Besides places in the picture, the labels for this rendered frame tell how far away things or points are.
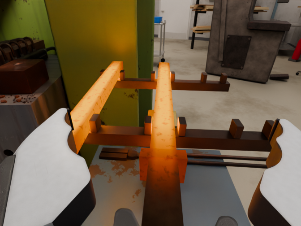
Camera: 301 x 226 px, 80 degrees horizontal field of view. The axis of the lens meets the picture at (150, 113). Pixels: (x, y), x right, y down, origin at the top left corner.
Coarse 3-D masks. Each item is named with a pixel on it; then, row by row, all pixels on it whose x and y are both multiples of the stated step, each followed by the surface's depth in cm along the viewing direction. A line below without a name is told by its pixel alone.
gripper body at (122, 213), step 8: (120, 208) 6; (120, 216) 5; (128, 216) 5; (224, 216) 5; (120, 224) 5; (128, 224) 5; (136, 224) 5; (216, 224) 5; (224, 224) 5; (232, 224) 5
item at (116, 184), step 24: (96, 168) 52; (120, 168) 52; (192, 168) 52; (216, 168) 53; (96, 192) 45; (120, 192) 45; (144, 192) 45; (192, 192) 46; (216, 192) 46; (96, 216) 40; (192, 216) 40; (216, 216) 40; (240, 216) 41
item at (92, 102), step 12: (108, 72) 41; (96, 84) 35; (108, 84) 35; (84, 96) 30; (96, 96) 30; (84, 108) 26; (96, 108) 28; (72, 120) 24; (84, 120) 24; (84, 132) 23
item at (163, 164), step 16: (160, 64) 48; (160, 80) 37; (160, 96) 30; (160, 112) 26; (160, 128) 22; (160, 144) 20; (144, 160) 17; (160, 160) 17; (176, 160) 17; (144, 176) 19; (160, 176) 15; (176, 176) 15; (160, 192) 14; (176, 192) 14; (144, 208) 13; (160, 208) 13; (176, 208) 13; (144, 224) 12; (160, 224) 12; (176, 224) 12
